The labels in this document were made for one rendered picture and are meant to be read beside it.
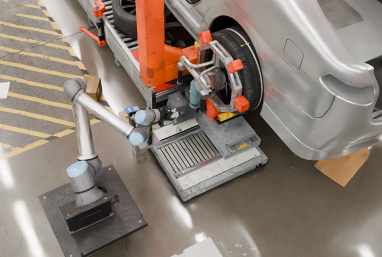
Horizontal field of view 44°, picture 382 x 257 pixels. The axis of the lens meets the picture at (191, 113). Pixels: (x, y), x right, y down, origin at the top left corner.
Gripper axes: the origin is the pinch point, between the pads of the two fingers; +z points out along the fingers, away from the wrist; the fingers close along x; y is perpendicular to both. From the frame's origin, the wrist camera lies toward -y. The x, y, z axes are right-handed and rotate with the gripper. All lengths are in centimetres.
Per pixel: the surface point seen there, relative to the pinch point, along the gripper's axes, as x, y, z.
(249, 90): -26, 43, 28
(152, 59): 50, 15, 2
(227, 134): -7, -21, 63
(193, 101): 14.5, -0.3, 28.4
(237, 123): -3, -14, 75
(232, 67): -15, 55, 13
